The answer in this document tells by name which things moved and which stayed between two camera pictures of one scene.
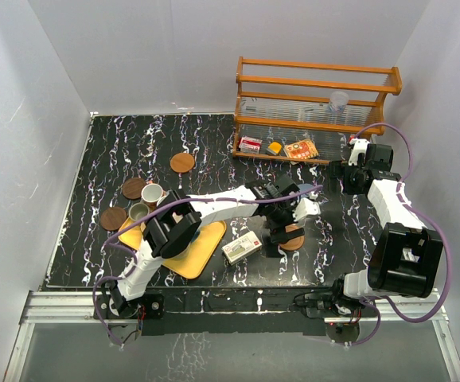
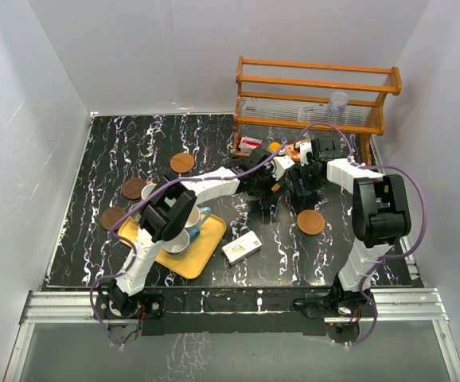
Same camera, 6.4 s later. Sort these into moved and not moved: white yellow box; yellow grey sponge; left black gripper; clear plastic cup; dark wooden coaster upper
Moved: left black gripper
Not moved: clear plastic cup; dark wooden coaster upper; white yellow box; yellow grey sponge
